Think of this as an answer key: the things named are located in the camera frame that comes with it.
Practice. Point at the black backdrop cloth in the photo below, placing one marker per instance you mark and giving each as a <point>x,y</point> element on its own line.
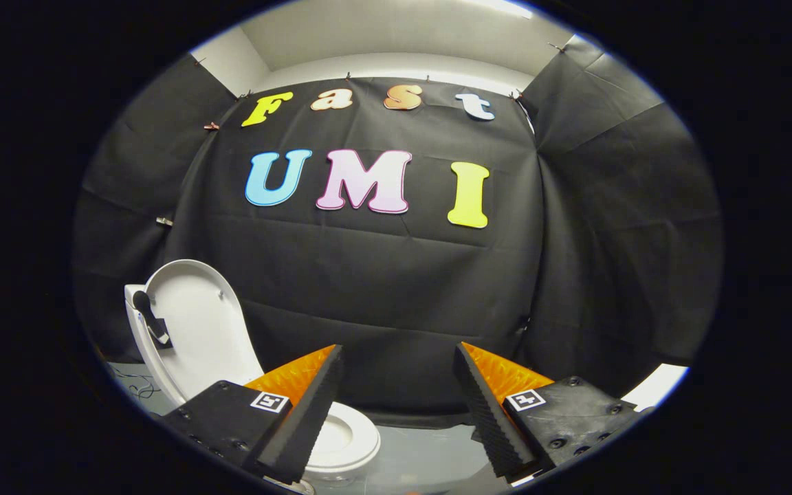
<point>382,282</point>

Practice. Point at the white toilet tank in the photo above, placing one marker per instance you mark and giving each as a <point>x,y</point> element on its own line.
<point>136,330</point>

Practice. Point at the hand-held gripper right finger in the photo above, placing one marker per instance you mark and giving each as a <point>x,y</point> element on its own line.
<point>489,419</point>

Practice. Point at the white toilet seat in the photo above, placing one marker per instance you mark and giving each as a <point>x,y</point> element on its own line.
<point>361,436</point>

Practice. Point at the white toilet lid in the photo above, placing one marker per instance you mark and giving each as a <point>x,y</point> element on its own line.
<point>203,330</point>

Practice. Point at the white toilet bowl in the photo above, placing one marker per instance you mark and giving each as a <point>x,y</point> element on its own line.
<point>337,478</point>

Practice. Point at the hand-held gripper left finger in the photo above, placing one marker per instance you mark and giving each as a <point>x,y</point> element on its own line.
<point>303,419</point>

